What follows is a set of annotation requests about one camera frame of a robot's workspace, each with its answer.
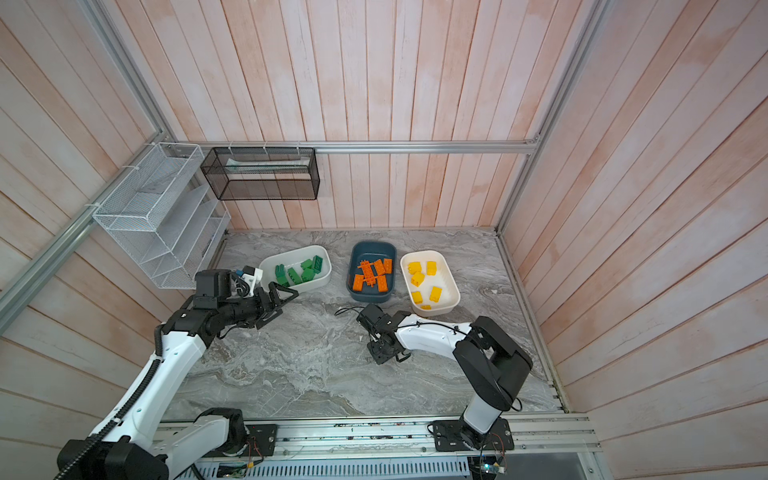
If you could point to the left white bin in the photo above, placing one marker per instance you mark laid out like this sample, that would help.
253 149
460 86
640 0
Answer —
294 258

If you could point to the white bin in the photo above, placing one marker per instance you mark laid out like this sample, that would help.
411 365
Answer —
444 279
294 258

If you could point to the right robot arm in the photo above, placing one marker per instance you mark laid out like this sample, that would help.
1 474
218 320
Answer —
494 364

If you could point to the long orange lego plate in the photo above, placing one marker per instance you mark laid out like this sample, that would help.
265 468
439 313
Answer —
367 269

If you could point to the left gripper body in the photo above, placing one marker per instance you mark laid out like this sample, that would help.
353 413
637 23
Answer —
252 309

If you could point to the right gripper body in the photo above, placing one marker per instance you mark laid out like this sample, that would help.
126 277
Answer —
378 351

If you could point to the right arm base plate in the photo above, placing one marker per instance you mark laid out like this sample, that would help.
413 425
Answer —
456 436

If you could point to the right white bin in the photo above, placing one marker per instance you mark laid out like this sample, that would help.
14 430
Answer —
444 279

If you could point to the green long lego brick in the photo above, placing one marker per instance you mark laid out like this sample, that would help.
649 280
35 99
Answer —
317 264

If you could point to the white wire shelf rack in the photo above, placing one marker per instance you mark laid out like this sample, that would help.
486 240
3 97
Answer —
170 227

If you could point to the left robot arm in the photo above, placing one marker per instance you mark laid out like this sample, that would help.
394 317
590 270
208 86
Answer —
122 445

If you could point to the yellow lego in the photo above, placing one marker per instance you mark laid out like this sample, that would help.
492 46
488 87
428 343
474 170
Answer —
417 279

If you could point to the dark teal bin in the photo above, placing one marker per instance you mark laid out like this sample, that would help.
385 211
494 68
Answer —
371 251

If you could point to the black mesh basket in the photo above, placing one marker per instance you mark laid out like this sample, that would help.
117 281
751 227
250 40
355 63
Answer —
262 173

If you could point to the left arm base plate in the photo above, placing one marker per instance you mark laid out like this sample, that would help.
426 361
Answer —
255 441

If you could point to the aluminium front rail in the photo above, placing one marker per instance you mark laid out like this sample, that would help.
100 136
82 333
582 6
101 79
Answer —
411 436

